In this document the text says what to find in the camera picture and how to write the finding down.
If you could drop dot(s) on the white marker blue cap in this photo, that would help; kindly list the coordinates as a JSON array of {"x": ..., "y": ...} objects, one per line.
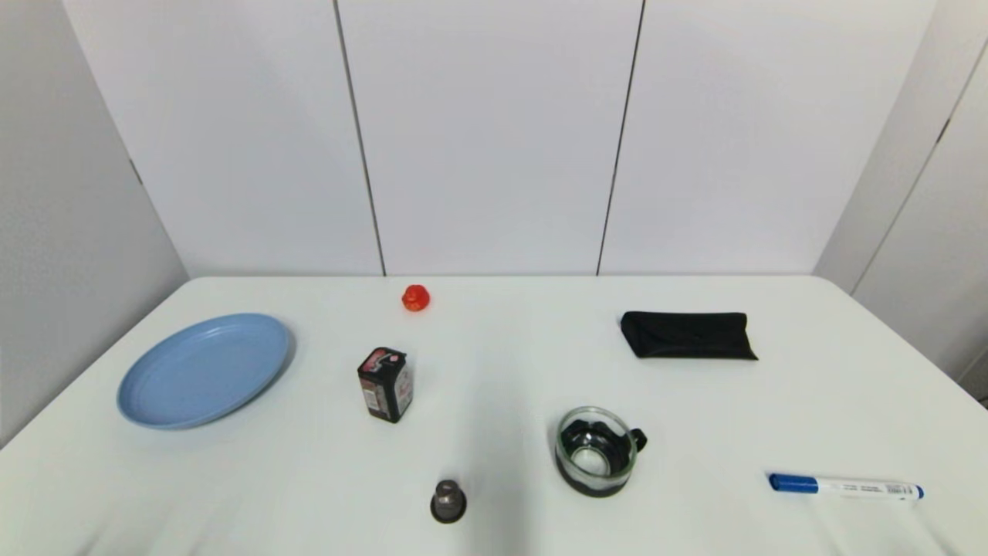
[{"x": 849, "y": 487}]

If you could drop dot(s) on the blue round plate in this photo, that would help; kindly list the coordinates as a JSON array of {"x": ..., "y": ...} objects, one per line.
[{"x": 202, "y": 371}]

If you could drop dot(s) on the small dark metal knob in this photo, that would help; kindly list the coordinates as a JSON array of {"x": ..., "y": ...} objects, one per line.
[{"x": 448, "y": 500}]

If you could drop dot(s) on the black fabric pouch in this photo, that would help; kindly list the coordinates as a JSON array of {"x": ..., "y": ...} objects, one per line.
[{"x": 687, "y": 336}]

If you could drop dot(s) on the black red tin box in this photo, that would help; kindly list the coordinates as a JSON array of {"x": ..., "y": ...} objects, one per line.
[{"x": 386, "y": 386}]

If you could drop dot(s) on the small red rubber duck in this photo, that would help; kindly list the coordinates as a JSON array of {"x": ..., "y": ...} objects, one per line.
[{"x": 416, "y": 298}]

